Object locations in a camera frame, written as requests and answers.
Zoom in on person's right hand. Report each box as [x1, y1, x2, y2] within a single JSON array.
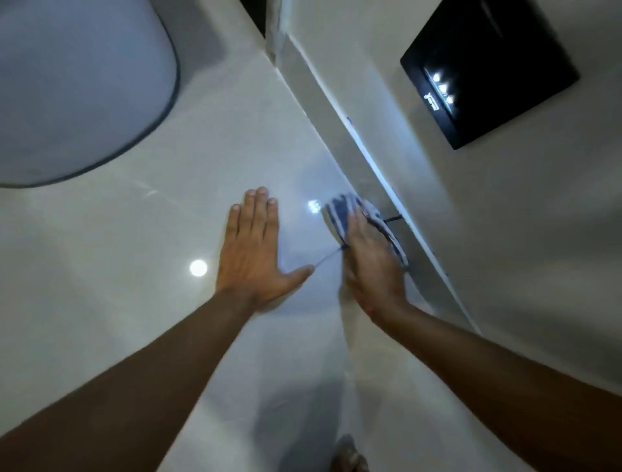
[[342, 206, 409, 325]]

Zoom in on person's left hand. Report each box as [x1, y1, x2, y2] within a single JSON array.
[[215, 187, 316, 310]]

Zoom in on blue white striped cloth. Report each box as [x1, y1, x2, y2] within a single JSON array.
[[323, 193, 410, 269]]

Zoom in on person's left forearm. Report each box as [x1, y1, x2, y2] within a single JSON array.
[[0, 289, 257, 472]]

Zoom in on person's right forearm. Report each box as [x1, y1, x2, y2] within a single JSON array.
[[373, 301, 622, 472]]

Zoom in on white wash basin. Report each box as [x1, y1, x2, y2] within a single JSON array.
[[0, 0, 181, 189]]

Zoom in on black glossy wall panel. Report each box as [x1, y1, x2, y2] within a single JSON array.
[[400, 0, 581, 150]]

